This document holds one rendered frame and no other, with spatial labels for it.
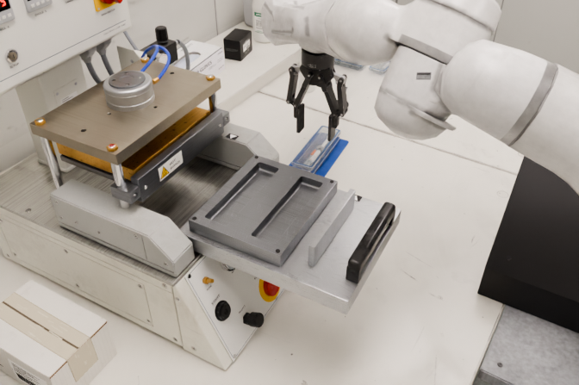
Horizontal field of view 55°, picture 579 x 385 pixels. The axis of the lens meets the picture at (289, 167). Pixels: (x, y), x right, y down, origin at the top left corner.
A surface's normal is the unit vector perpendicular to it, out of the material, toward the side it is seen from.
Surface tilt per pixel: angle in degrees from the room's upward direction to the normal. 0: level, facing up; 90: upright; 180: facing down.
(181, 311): 90
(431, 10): 51
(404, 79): 60
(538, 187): 47
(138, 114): 0
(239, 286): 65
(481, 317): 0
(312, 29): 80
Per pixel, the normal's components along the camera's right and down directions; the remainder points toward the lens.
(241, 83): 0.00, -0.80
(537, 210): -0.36, -0.18
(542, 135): -0.43, 0.48
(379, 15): 0.12, -0.19
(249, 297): 0.80, -0.08
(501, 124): -0.52, 0.63
